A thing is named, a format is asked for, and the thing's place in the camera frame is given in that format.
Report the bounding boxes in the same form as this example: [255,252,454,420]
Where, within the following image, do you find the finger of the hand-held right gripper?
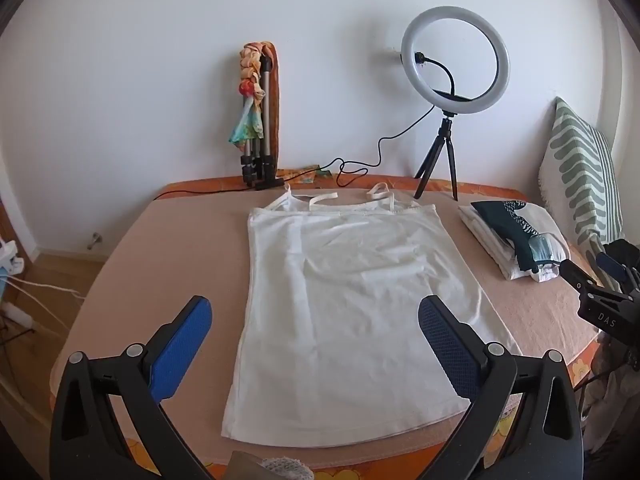
[559,258,608,297]
[595,251,632,283]

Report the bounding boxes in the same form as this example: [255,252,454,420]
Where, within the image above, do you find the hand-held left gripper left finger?
[49,296,216,480]

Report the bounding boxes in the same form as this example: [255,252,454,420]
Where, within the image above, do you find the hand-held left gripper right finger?
[417,295,586,480]

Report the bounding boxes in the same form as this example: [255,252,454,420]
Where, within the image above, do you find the white tank top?
[220,183,523,450]

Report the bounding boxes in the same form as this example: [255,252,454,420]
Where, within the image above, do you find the folded white clothes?
[459,200,571,283]

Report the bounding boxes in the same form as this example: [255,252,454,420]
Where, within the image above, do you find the person's left hand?
[262,455,315,480]

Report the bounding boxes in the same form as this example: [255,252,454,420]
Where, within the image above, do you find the dark green printed garment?
[470,200,543,271]

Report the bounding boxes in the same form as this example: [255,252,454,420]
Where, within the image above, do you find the green patterned pillow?
[537,96,626,281]

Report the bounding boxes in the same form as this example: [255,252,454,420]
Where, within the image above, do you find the beige blanket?
[50,191,601,466]

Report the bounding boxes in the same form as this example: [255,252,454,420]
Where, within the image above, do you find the orange floral bedsheet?
[50,172,601,480]

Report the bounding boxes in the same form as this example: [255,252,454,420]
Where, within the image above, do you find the black chair legs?
[414,116,460,202]

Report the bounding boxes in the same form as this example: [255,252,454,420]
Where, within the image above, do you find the white power strip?
[0,301,37,333]

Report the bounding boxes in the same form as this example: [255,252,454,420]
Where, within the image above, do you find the folded tripod with colourful cloth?
[228,40,285,173]

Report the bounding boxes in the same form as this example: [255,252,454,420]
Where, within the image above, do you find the black gooseneck phone holder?
[414,51,473,103]

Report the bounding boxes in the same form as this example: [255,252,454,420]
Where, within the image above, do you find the white cable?
[0,272,87,302]

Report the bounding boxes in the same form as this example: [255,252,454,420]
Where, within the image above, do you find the black cable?
[159,106,437,196]

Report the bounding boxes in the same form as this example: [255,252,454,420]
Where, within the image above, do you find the white ring light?
[400,6,512,118]

